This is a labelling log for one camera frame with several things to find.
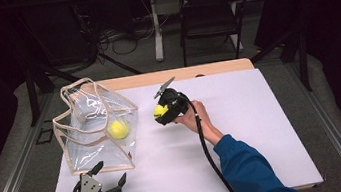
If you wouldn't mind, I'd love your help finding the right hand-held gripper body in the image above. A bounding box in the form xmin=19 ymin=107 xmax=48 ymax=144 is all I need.
xmin=150 ymin=75 xmax=194 ymax=126

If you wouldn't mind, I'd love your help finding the yellow tennis ball black print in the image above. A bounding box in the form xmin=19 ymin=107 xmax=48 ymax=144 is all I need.
xmin=152 ymin=102 xmax=171 ymax=119

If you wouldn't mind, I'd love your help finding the clear plastic bag beige trim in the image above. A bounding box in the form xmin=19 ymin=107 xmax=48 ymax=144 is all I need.
xmin=46 ymin=70 xmax=148 ymax=180

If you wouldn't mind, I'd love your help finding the person's right hand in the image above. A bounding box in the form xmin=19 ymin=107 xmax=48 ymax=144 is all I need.
xmin=172 ymin=96 xmax=226 ymax=151

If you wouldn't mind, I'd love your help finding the white table mat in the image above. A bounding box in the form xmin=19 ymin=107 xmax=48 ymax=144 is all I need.
xmin=29 ymin=61 xmax=326 ymax=192

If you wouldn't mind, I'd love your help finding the white-legged wooden desk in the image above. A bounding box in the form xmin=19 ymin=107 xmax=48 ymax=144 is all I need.
xmin=128 ymin=0 xmax=288 ymax=66

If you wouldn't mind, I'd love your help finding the black folding chair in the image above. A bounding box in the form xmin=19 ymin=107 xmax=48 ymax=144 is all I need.
xmin=174 ymin=0 xmax=260 ymax=68

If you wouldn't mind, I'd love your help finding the black metal stand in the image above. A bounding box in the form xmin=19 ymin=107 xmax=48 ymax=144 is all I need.
xmin=247 ymin=25 xmax=314 ymax=100
xmin=20 ymin=53 xmax=79 ymax=128

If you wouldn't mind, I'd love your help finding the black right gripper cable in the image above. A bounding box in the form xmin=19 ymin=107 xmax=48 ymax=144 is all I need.
xmin=177 ymin=85 xmax=246 ymax=192

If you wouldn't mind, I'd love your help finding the black floor bracket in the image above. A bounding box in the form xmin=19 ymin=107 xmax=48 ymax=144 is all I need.
xmin=33 ymin=126 xmax=56 ymax=146

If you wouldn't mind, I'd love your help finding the bundle of floor cables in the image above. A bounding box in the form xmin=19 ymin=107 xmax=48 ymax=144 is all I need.
xmin=76 ymin=0 xmax=161 ymax=69

